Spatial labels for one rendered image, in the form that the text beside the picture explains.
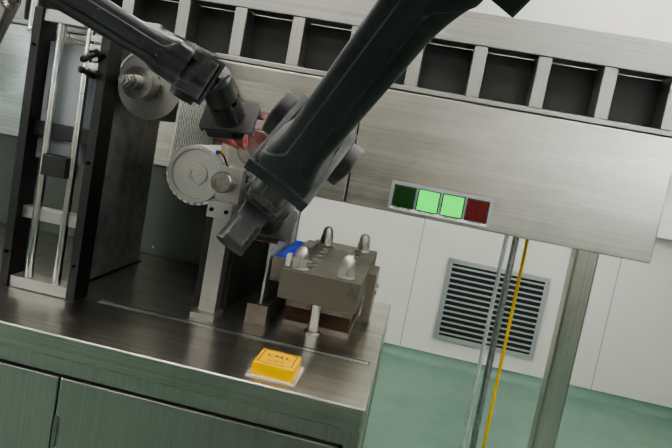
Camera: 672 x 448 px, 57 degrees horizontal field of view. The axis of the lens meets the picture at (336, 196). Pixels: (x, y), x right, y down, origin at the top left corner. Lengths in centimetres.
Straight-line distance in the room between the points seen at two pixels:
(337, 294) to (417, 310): 279
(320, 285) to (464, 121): 57
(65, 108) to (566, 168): 111
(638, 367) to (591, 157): 280
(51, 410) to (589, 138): 127
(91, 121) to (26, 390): 49
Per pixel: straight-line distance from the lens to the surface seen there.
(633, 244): 164
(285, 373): 104
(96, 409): 119
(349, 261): 124
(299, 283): 124
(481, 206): 155
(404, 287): 398
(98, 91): 125
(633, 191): 162
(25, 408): 126
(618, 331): 419
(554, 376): 185
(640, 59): 164
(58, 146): 133
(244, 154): 125
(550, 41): 160
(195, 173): 131
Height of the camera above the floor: 131
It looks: 6 degrees down
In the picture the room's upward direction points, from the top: 10 degrees clockwise
